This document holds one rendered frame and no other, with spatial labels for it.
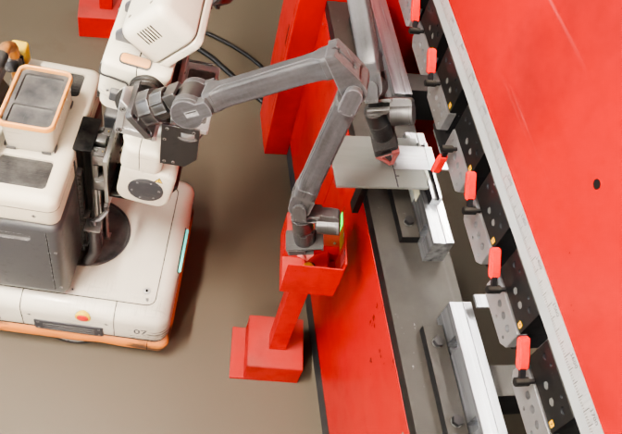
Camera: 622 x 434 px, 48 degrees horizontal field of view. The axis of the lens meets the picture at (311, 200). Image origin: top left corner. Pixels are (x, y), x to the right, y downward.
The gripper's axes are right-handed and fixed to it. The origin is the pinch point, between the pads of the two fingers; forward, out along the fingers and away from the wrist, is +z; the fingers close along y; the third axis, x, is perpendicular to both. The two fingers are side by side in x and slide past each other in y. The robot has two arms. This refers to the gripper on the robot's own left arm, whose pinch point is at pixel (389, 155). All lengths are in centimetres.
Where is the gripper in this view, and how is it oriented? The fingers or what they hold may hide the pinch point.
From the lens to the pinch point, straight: 198.1
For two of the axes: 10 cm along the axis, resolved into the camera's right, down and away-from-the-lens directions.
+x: -9.5, 2.4, 1.8
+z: 2.8, 5.5, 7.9
